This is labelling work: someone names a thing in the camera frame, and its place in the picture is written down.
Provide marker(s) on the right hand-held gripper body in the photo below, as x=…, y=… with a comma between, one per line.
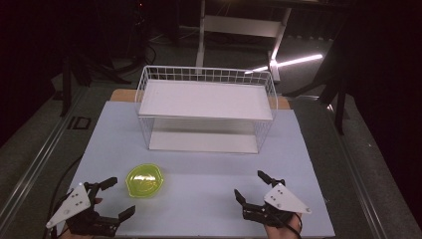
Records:
x=284, y=200

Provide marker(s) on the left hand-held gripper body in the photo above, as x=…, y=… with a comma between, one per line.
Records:
x=77, y=203

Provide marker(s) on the green plastic bowl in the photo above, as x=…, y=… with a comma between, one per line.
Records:
x=144, y=181

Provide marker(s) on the person's left hand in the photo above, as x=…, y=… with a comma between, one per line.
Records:
x=98, y=201

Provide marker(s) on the person's right hand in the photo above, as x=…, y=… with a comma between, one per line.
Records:
x=282, y=233

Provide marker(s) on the pale blue table mat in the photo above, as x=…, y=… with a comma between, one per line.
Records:
x=199, y=189

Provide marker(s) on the black metal stand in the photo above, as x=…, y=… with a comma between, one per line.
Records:
x=67, y=86
x=339, y=99

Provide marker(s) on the metal floor rail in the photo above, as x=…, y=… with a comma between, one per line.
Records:
x=40, y=159
x=356, y=179

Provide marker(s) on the white desk frame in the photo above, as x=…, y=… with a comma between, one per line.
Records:
x=242, y=26

